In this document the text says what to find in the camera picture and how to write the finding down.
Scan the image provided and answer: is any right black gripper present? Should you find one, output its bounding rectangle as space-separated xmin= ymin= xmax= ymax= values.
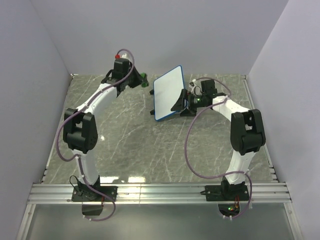
xmin=171 ymin=88 xmax=207 ymax=117

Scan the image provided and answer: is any green whiteboard eraser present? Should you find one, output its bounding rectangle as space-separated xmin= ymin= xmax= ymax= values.
xmin=140 ymin=72 xmax=149 ymax=88

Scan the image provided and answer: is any blue framed whiteboard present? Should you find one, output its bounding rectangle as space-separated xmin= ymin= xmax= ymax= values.
xmin=153 ymin=65 xmax=185 ymax=122

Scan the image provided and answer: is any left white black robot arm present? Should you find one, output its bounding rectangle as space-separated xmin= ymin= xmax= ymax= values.
xmin=62 ymin=55 xmax=149 ymax=202

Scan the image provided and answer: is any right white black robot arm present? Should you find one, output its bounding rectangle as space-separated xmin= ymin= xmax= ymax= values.
xmin=171 ymin=77 xmax=266 ymax=201

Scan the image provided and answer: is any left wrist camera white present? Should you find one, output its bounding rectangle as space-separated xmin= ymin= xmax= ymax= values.
xmin=115 ymin=51 xmax=132 ymax=61

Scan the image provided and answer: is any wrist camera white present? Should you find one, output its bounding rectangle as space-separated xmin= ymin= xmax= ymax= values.
xmin=189 ymin=79 xmax=202 ymax=95
xmin=115 ymin=51 xmax=132 ymax=61

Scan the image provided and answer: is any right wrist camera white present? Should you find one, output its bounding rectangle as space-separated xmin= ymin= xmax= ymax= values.
xmin=189 ymin=79 xmax=202 ymax=95

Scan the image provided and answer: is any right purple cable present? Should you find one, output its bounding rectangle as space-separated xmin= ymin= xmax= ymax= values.
xmin=184 ymin=77 xmax=253 ymax=222

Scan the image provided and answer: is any purple cable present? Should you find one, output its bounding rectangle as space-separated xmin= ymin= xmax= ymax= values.
xmin=184 ymin=77 xmax=253 ymax=222
xmin=56 ymin=48 xmax=136 ymax=222

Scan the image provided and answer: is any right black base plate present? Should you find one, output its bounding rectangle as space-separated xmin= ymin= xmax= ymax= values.
xmin=200 ymin=184 xmax=250 ymax=202

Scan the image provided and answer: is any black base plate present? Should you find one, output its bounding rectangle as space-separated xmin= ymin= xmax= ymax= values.
xmin=200 ymin=184 xmax=250 ymax=202
xmin=71 ymin=185 xmax=118 ymax=202

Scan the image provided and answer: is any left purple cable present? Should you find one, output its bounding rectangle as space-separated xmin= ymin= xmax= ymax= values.
xmin=56 ymin=48 xmax=136 ymax=222

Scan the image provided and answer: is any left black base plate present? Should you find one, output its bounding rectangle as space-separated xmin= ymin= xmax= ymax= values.
xmin=71 ymin=185 xmax=118 ymax=202

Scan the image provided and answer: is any aluminium mounting rail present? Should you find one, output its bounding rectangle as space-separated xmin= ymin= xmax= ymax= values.
xmin=27 ymin=182 xmax=292 ymax=205

